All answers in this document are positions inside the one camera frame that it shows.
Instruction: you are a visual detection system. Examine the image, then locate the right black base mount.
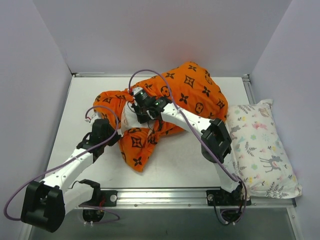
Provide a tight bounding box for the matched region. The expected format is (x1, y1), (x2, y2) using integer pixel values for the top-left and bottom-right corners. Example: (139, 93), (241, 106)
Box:
(206, 188), (245, 207)

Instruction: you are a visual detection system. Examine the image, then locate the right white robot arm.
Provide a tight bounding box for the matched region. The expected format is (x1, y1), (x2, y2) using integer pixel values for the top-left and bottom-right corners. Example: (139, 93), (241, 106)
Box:
(132, 87), (243, 205)

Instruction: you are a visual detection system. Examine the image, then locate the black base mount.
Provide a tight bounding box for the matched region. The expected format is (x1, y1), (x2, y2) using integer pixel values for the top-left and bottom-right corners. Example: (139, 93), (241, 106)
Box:
(83, 190), (118, 207)
(206, 188), (245, 207)

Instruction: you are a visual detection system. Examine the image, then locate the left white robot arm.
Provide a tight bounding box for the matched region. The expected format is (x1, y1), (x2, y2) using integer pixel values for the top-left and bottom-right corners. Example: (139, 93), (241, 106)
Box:
(20, 119), (121, 233)

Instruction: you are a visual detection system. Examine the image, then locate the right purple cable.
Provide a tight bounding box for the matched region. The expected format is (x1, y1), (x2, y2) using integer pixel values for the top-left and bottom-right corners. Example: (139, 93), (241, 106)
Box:
(128, 69), (248, 203)

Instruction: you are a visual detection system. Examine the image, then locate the aluminium back rail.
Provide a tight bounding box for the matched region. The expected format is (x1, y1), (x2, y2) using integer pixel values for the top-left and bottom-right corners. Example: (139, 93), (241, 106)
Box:
(72, 72), (106, 78)

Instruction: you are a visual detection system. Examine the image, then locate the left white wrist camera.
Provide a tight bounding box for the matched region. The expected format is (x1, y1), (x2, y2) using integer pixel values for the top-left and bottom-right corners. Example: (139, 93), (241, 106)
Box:
(84, 112), (100, 124)

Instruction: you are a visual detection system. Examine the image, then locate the aluminium front rail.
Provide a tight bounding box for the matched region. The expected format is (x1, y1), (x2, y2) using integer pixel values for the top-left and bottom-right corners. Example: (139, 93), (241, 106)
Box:
(63, 185), (297, 212)

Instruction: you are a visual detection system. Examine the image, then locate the purple cable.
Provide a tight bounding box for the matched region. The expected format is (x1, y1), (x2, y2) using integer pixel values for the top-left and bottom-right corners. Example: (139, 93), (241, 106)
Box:
(3, 106), (121, 224)
(128, 69), (248, 203)

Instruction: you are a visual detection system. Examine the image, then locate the aluminium rail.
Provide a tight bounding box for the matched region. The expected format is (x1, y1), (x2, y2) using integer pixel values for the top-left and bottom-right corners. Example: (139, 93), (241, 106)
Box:
(63, 185), (297, 212)
(242, 74), (257, 105)
(72, 72), (106, 78)

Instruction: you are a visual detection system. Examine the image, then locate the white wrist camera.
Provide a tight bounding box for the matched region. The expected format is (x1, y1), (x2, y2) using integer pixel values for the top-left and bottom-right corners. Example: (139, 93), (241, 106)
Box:
(84, 112), (100, 124)
(128, 86), (144, 96)

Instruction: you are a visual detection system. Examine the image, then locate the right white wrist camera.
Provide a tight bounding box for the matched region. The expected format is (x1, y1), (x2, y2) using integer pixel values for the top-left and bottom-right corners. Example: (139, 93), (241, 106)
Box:
(128, 86), (144, 96)

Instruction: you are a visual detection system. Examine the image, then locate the orange patterned pillowcase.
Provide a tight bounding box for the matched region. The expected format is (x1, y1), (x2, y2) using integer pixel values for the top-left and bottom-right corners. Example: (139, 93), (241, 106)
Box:
(93, 62), (228, 172)

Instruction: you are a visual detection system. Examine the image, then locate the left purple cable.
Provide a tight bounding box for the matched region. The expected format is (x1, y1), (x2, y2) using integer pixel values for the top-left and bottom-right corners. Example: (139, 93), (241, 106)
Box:
(3, 106), (121, 224)

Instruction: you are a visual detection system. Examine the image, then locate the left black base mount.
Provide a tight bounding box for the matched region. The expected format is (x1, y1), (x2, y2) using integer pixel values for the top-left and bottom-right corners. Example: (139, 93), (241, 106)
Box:
(83, 190), (118, 207)

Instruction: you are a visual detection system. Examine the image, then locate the white floral animal pillow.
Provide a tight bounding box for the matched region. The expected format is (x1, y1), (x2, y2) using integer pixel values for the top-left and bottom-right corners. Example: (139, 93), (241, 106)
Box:
(226, 99), (302, 199)

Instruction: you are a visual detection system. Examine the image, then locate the aluminium right side rail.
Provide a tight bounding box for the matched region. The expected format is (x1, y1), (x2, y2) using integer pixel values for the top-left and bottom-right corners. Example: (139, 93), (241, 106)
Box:
(242, 74), (257, 105)

